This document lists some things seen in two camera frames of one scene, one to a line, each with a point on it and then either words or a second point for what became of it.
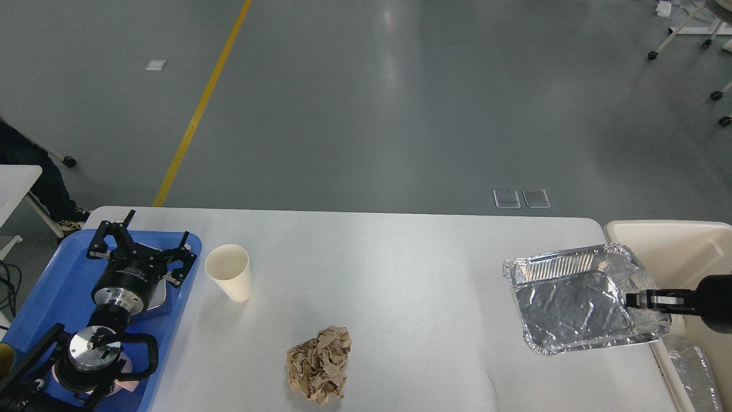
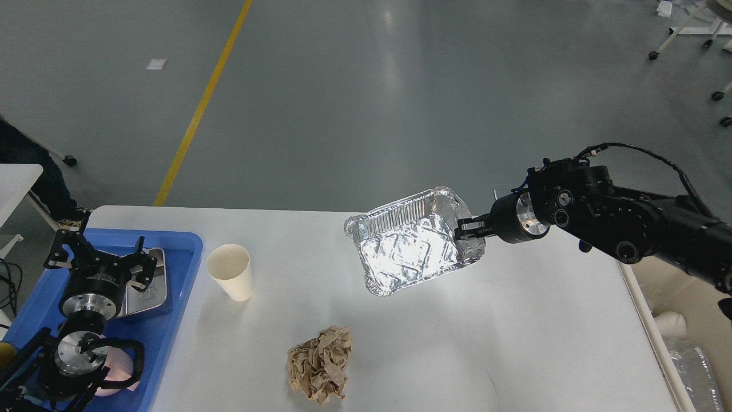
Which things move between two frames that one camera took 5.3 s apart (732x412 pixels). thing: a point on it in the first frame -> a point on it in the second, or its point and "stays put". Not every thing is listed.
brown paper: [316, 367] stays put
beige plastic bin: [680, 255] stays put
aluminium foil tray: [570, 298] -> [412, 239]
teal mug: [7, 360] stays put
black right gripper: [714, 297] -> [514, 218]
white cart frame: [717, 28] stays put
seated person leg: [50, 190] stays put
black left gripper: [127, 278] -> [94, 282]
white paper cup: [229, 265] stays put
